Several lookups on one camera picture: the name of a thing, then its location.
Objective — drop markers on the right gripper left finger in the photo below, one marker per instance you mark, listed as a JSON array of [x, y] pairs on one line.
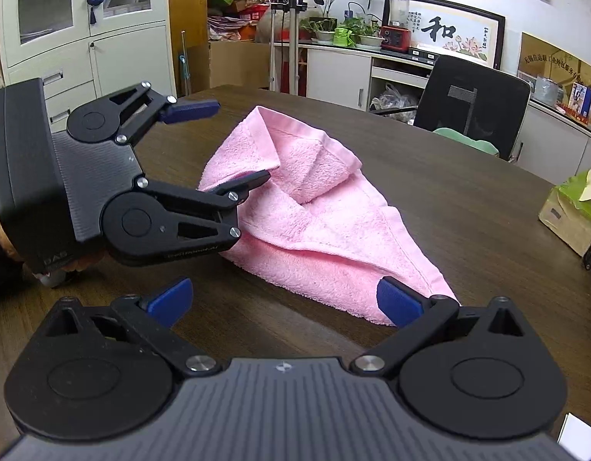
[[94, 373]]

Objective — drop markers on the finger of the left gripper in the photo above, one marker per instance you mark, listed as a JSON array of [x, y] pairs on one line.
[[126, 116], [163, 222]]

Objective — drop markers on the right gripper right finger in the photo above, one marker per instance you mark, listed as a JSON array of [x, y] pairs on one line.
[[480, 373]]

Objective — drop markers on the pink towel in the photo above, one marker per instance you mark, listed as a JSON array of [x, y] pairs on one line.
[[318, 227]]

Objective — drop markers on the operator hand on gripper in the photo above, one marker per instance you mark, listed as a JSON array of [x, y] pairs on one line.
[[75, 266]]

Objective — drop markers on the white glass door cabinet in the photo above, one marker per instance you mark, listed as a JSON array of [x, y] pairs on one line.
[[82, 50]]

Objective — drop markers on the green tissue box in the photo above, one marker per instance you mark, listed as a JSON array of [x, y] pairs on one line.
[[567, 212]]

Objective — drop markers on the mint green seat cushion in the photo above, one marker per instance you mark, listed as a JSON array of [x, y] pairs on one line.
[[458, 137]]

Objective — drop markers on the white low sideboard cabinet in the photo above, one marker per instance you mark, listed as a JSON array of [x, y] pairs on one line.
[[546, 146]]

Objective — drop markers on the black office chair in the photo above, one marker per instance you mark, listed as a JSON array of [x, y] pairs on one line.
[[477, 101]]

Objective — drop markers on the red base blender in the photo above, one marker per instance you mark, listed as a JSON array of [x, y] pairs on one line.
[[394, 32]]

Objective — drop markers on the framed calligraphy lotus picture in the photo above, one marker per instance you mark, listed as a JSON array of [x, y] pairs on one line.
[[441, 27]]

